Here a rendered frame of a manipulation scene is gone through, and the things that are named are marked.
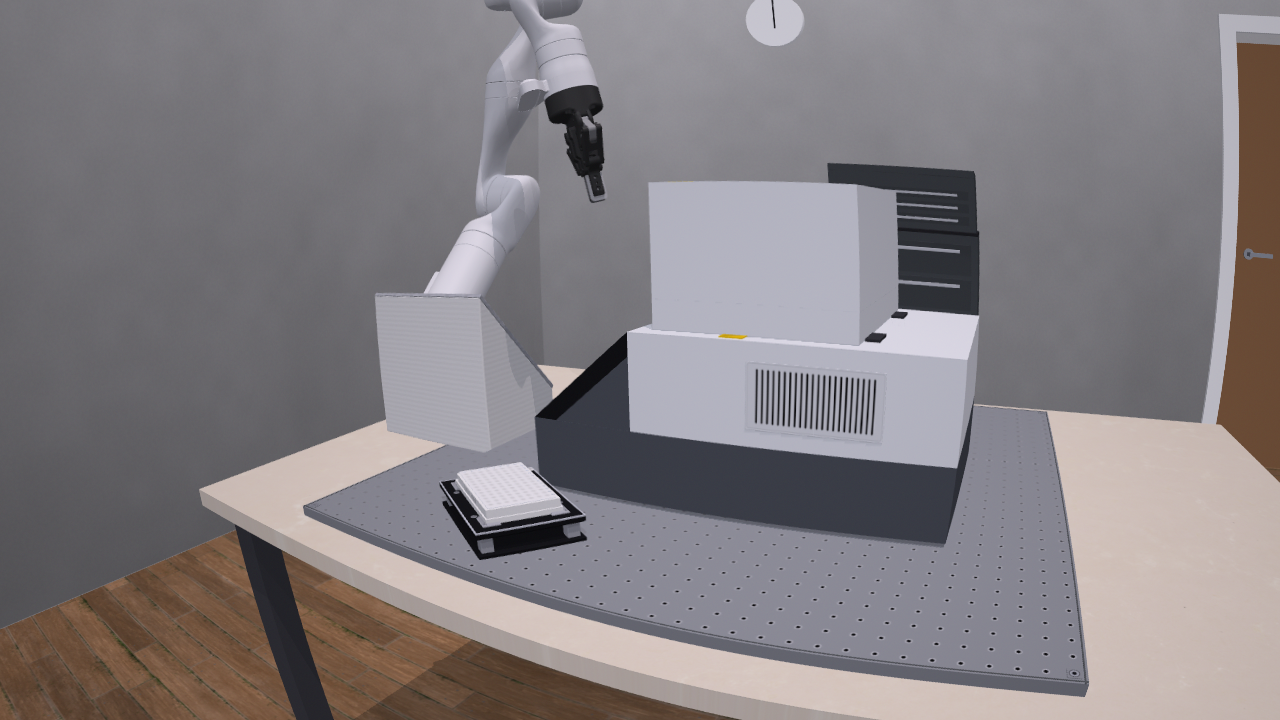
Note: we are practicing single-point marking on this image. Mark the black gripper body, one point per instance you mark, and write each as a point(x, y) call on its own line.
point(568, 106)

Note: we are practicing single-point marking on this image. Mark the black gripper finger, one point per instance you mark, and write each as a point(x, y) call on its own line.
point(576, 162)
point(592, 145)

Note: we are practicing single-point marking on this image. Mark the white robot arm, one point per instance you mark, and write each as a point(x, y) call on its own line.
point(562, 60)

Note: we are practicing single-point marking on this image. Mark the black rectangular frame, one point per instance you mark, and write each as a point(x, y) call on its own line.
point(531, 536)

